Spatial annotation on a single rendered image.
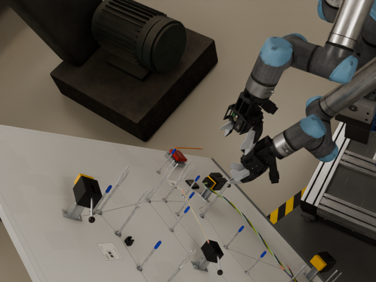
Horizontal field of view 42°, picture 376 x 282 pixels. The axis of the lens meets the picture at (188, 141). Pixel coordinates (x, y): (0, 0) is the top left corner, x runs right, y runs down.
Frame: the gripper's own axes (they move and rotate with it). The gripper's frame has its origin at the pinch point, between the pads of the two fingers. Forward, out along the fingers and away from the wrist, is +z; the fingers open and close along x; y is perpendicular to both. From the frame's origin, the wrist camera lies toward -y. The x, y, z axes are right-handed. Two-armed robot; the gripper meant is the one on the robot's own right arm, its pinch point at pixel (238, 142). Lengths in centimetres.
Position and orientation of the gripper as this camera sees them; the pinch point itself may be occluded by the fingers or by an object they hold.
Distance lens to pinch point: 146.6
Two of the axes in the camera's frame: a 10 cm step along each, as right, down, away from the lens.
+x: 6.3, 6.4, -4.4
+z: -2.7, 7.2, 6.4
